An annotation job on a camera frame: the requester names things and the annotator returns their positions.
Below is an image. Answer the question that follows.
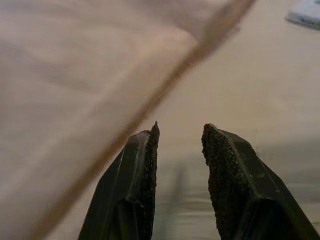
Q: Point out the white book with blue letters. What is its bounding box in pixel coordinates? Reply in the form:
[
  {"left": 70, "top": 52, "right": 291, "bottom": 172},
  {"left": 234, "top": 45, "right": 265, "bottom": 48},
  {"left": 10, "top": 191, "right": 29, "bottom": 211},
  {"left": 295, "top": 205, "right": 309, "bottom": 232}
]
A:
[{"left": 284, "top": 0, "right": 320, "bottom": 28}]

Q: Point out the beige bed mattress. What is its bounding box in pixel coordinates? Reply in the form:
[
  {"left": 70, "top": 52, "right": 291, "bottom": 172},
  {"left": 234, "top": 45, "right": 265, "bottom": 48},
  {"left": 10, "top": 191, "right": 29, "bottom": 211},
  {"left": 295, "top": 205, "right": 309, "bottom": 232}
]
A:
[{"left": 139, "top": 0, "right": 320, "bottom": 163}]

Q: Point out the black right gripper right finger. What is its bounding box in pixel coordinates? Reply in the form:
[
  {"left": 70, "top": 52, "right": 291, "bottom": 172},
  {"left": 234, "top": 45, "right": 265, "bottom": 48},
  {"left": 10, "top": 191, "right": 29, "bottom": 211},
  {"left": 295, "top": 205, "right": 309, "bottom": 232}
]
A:
[{"left": 201, "top": 123, "right": 320, "bottom": 240}]

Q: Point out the pink pillow with coloured dots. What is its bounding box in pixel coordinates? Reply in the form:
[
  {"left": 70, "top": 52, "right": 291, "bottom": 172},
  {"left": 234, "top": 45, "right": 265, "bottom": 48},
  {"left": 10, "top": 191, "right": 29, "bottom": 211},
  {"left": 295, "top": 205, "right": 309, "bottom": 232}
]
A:
[{"left": 0, "top": 0, "right": 256, "bottom": 240}]

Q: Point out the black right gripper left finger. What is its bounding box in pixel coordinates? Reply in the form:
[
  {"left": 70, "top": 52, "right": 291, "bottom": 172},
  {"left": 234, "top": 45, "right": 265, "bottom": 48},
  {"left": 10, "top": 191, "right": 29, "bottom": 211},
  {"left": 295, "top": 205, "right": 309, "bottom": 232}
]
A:
[{"left": 78, "top": 121, "right": 160, "bottom": 240}]

